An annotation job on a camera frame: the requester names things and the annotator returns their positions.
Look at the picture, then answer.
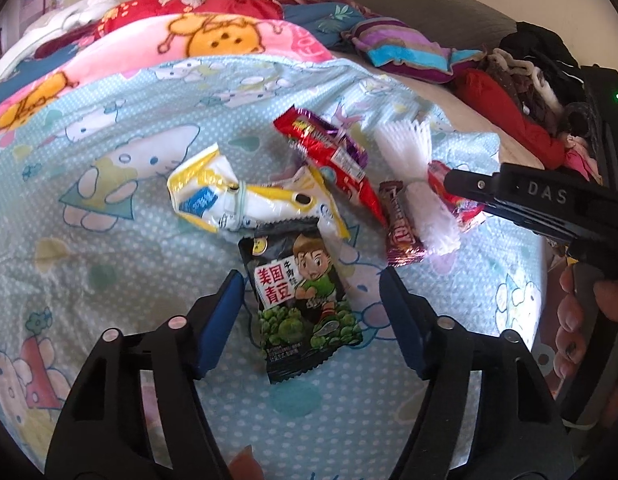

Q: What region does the brown candy bar wrapper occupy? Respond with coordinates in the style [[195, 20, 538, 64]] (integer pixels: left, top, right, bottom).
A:
[[379, 180, 426, 266]]

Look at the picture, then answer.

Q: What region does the black green pea snack packet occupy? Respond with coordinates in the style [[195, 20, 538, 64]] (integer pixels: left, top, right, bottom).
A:
[[237, 219, 363, 384]]

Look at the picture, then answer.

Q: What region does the yellow white snack bag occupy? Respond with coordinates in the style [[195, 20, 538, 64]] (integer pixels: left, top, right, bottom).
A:
[[167, 144, 349, 240]]

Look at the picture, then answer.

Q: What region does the red snack wrapper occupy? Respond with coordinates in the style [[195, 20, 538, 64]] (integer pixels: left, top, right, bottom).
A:
[[273, 106, 388, 228]]

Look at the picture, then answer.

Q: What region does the person's right hand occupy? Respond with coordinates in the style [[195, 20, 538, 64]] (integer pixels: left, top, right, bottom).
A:
[[553, 263, 618, 428]]

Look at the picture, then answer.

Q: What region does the red pillow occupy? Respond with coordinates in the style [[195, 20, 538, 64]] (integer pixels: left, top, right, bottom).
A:
[[451, 68, 565, 170]]

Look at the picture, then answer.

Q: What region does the orange purple snack wrapper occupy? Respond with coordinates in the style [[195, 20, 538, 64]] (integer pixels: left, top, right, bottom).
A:
[[427, 160, 487, 233]]

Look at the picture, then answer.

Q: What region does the light blue Hello Kitty quilt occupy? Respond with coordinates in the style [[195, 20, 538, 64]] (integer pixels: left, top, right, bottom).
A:
[[0, 54, 548, 480]]

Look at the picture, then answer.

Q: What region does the pile of dark clothes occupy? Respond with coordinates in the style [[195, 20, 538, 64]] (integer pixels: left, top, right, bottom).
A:
[[481, 22, 597, 155]]

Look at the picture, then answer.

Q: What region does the beige bed sheet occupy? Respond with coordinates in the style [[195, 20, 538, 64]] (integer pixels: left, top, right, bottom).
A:
[[332, 51, 544, 169]]

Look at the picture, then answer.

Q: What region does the purple foil candy wrapper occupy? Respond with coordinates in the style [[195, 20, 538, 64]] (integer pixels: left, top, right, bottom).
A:
[[333, 106, 369, 168]]

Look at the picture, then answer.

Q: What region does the grey bed headboard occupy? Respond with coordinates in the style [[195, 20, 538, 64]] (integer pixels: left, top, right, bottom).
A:
[[352, 0, 517, 49]]

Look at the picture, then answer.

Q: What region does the striped purple blue pillow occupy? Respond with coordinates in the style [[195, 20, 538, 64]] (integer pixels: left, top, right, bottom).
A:
[[341, 16, 487, 84]]

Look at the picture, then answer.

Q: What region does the pink cartoon bear blanket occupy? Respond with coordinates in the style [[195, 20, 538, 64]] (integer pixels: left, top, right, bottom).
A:
[[0, 13, 332, 148]]

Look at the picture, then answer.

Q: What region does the blue floral blanket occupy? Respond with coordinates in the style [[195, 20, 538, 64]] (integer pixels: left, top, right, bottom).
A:
[[282, 1, 377, 52]]

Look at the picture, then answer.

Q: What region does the red floral blanket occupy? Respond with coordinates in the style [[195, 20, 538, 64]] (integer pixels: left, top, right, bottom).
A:
[[94, 0, 284, 39]]

